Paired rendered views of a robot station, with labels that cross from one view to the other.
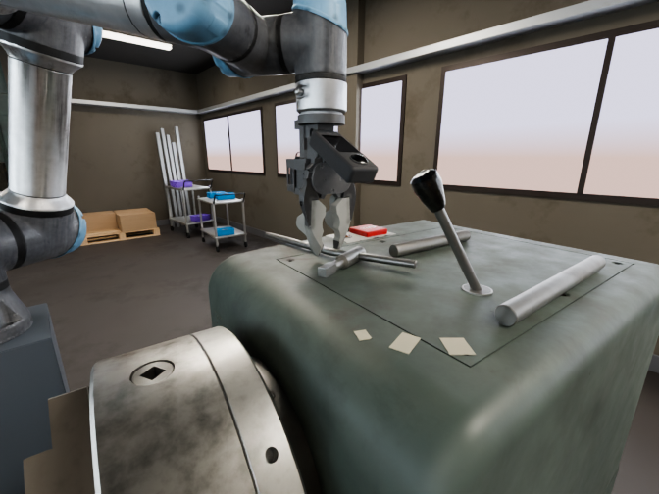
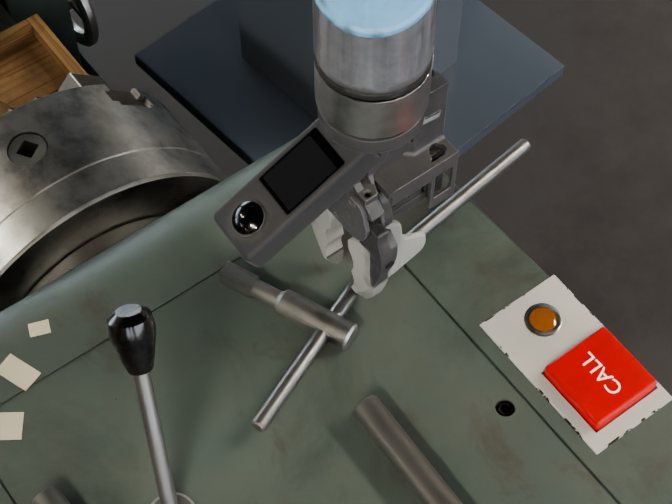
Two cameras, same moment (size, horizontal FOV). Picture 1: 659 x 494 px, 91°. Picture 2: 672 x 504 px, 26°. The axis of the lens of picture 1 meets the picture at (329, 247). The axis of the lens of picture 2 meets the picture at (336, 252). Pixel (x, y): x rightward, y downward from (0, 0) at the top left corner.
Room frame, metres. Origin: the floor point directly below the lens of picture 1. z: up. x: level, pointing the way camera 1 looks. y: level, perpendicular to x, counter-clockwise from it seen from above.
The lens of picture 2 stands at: (0.48, -0.58, 2.23)
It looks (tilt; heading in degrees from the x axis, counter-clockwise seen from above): 58 degrees down; 89
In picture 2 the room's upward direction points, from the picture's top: straight up
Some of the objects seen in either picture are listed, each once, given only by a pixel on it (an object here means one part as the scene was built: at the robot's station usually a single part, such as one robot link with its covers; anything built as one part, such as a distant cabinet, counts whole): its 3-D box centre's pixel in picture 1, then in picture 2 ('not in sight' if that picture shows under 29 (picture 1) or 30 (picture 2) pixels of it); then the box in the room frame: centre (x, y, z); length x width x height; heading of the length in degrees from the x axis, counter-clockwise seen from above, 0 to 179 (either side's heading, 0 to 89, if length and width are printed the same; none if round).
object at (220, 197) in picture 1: (223, 219); not in sight; (5.21, 1.75, 0.44); 0.95 x 0.58 x 0.89; 42
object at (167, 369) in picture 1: (155, 386); (30, 158); (0.24, 0.15, 1.22); 0.03 x 0.03 x 0.03
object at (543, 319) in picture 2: not in sight; (542, 320); (0.65, -0.03, 1.26); 0.02 x 0.02 x 0.01
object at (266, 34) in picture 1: (249, 44); not in sight; (0.53, 0.11, 1.57); 0.11 x 0.11 x 0.08; 77
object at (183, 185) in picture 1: (190, 206); not in sight; (6.11, 2.64, 0.51); 1.05 x 0.61 x 1.03; 39
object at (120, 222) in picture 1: (117, 224); not in sight; (5.83, 3.90, 0.22); 1.23 x 0.82 x 0.43; 132
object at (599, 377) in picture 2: (368, 231); (599, 379); (0.69, -0.08, 1.26); 0.06 x 0.06 x 0.02; 35
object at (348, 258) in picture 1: (342, 261); (287, 304); (0.46, -0.02, 1.27); 0.12 x 0.02 x 0.02; 148
